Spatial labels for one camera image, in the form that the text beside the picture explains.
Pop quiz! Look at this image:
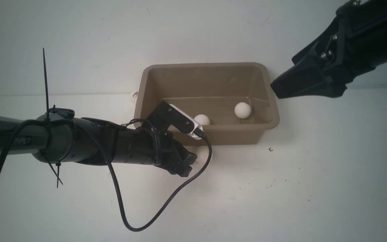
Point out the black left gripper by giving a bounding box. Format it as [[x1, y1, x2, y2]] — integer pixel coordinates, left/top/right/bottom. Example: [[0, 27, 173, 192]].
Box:
[[155, 131, 198, 177]]

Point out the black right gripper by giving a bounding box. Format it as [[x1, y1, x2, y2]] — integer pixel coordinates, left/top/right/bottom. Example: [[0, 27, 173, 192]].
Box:
[[271, 0, 387, 98]]

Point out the tan plastic bin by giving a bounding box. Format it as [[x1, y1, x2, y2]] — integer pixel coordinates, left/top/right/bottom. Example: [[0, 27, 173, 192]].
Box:
[[134, 62, 280, 146]]

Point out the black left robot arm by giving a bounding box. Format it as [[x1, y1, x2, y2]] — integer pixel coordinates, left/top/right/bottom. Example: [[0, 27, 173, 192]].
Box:
[[8, 113, 197, 177]]

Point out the white ball with logo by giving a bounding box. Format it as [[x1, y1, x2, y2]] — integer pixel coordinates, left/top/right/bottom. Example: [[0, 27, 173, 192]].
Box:
[[130, 91, 139, 105]]

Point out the black zip tie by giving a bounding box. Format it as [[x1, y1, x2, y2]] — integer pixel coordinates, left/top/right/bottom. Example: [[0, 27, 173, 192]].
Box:
[[40, 47, 76, 188]]

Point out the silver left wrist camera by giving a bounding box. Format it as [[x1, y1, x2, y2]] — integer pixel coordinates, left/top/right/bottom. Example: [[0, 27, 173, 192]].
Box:
[[146, 100, 204, 139]]

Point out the black left camera cable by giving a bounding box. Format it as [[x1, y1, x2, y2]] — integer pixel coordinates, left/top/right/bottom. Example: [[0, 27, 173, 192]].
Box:
[[0, 118, 213, 242]]

